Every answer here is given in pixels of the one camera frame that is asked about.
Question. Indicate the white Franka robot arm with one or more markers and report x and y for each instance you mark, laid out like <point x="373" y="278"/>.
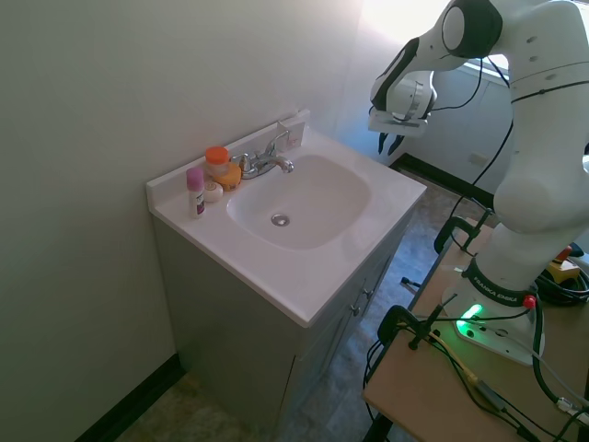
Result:
<point x="529" y="184"/>

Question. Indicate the metal cabinet knob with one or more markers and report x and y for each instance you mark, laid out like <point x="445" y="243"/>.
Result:
<point x="354" y="309"/>
<point x="367" y="293"/>

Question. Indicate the chrome drain stopper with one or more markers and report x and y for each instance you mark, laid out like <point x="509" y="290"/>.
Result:
<point x="280" y="219"/>

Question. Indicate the yellow sponge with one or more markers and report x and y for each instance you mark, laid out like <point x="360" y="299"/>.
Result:
<point x="230" y="179"/>

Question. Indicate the small white round jar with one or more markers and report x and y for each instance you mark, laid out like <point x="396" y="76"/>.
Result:
<point x="213" y="192"/>

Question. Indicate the chrome faucet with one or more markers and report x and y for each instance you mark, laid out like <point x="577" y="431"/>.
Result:
<point x="264" y="165"/>

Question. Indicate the white sink vanity top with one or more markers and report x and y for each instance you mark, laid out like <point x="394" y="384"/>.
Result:
<point x="276" y="285"/>

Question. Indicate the black C clamp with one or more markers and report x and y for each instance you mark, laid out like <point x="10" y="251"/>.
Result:
<point x="391" y="320"/>
<point x="453" y="228"/>

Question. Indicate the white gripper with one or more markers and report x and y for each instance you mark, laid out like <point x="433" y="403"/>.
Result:
<point x="396" y="124"/>

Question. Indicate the clear jar orange lid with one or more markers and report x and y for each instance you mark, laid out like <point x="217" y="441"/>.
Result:
<point x="216" y="156"/>

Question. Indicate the grey vanity cabinet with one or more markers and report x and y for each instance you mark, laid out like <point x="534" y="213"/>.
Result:
<point x="239" y="331"/>

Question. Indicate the white bottle pink cap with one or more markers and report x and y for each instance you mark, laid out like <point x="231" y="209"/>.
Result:
<point x="195" y="193"/>

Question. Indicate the yellow emergency stop box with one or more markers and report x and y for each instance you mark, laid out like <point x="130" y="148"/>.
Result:
<point x="563" y="271"/>

